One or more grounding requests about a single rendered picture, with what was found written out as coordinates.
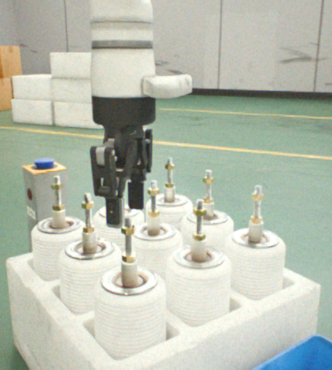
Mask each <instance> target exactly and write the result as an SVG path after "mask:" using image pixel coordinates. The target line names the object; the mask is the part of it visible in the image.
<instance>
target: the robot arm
mask: <svg viewBox="0 0 332 370"><path fill-rule="evenodd" d="M87 2H88V7H89V12H90V32H91V37H92V59H91V89H92V119H93V121H94V122H95V123H96V124H98V125H101V126H102V127H103V128H104V136H103V140H102V145H101V146H100V145H92V146H91V148H90V159H91V166H92V181H93V189H94V195H95V196H96V197H104V198H105V216H106V226H107V227H109V228H113V229H122V228H123V227H124V226H125V221H126V219H125V198H124V195H125V190H126V182H127V180H130V181H129V182H127V198H128V207H129V209H131V210H137V211H142V210H143V209H144V208H145V183H144V181H146V180H147V178H148V174H147V173H150V172H151V170H152V141H153V131H152V129H145V128H144V127H143V126H147V125H150V124H151V123H153V122H154V120H155V98H172V97H179V96H182V95H185V94H188V93H191V92H192V78H191V77H190V76H189V75H177V76H155V67H154V56H153V50H152V49H153V13H152V6H151V3H150V0H87ZM117 169H123V170H122V171H116V170H117ZM102 178H103V180H102ZM117 178H118V179H119V183H118V187H117Z"/></svg>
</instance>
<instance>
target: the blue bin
mask: <svg viewBox="0 0 332 370"><path fill-rule="evenodd" d="M251 370H332V340H330V339H328V338H326V337H325V336H323V335H320V334H313V335H310V336H309V337H307V338H305V339H303V340H301V341H300V342H298V343H296V344H294V345H293V346H291V347H290V348H288V349H285V350H284V351H282V352H281V353H279V354H277V355H276V356H274V357H272V358H270V359H269V360H268V361H267V362H265V363H262V364H261V365H259V366H257V367H256V368H254V369H251Z"/></svg>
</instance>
